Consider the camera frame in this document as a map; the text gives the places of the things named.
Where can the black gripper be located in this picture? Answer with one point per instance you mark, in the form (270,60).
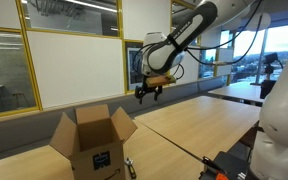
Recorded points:
(141,91)

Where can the brown cardboard box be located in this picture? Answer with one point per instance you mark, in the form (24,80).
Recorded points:
(94,144)

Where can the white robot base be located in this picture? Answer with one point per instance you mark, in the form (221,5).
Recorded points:
(269,159)

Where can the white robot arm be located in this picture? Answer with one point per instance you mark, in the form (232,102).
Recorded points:
(160,53)

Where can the grey bench sofa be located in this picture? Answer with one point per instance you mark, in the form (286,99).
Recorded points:
(29,132)

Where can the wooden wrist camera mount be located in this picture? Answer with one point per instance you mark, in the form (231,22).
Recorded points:
(160,80)

